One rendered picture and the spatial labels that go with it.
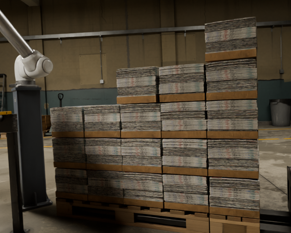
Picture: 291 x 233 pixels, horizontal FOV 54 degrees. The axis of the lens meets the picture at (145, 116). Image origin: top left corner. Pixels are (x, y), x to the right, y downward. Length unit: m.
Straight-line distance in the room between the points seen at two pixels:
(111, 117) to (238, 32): 0.97
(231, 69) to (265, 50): 7.52
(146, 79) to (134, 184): 0.70
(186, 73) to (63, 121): 0.97
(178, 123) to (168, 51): 6.95
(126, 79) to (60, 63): 7.40
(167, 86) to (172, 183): 0.62
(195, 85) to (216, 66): 0.17
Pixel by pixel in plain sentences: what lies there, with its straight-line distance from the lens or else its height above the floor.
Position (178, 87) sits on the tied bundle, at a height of 0.92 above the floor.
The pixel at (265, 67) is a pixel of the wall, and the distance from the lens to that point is 9.19.
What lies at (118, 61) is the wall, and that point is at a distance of 8.82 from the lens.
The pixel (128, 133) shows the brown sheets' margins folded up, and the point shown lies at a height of 0.64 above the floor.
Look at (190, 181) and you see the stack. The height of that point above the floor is 0.34.
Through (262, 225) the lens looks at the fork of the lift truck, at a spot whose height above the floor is 0.07.
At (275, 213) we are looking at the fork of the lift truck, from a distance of 2.15.
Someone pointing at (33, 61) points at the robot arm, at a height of 1.18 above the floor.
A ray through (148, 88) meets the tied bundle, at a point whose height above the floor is 0.92.
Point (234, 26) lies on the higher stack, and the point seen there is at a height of 1.25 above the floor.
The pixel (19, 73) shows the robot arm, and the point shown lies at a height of 1.11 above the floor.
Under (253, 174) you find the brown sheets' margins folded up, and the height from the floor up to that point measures 0.40.
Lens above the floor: 0.84
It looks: 3 degrees down
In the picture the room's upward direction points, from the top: 2 degrees counter-clockwise
